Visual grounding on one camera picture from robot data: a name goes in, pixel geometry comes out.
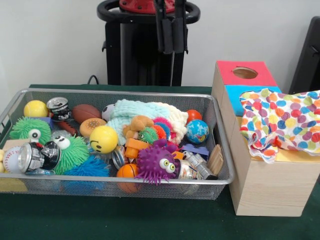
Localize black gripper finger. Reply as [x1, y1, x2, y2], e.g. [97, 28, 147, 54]
[172, 0, 189, 55]
[154, 0, 174, 55]

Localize light teal cloth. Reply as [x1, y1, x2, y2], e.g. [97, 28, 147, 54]
[106, 99, 172, 133]

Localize brown monkey toy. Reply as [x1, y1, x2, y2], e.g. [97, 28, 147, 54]
[122, 115, 155, 142]

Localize colourful patterned cloth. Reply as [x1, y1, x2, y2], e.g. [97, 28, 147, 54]
[240, 88, 320, 165]

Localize shallow clear bin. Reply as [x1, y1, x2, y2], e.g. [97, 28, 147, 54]
[0, 88, 237, 201]

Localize wooden box with three holes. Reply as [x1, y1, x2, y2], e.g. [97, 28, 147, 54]
[211, 60, 320, 217]

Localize cream yellow cloth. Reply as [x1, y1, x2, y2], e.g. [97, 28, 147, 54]
[160, 103, 190, 143]

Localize small soccer ball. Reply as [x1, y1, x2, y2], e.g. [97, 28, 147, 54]
[102, 104, 117, 122]

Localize blue globe ball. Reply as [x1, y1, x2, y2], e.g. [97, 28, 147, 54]
[186, 119, 211, 144]

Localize small brown football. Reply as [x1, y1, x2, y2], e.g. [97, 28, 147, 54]
[73, 103, 103, 124]

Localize yellow ball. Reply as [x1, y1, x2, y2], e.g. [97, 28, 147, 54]
[24, 98, 49, 118]
[89, 125, 119, 155]

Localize purple spiky monster toy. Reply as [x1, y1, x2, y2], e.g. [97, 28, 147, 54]
[135, 139, 182, 185]

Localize green spiky ball with eyes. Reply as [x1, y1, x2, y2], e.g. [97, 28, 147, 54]
[50, 135, 92, 176]

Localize blue spiky ball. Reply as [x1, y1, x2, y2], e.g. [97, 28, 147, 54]
[62, 157, 112, 196]

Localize dark green table cloth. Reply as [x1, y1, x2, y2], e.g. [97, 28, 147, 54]
[0, 84, 320, 240]

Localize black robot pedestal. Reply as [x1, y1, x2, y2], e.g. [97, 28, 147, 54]
[97, 0, 201, 87]

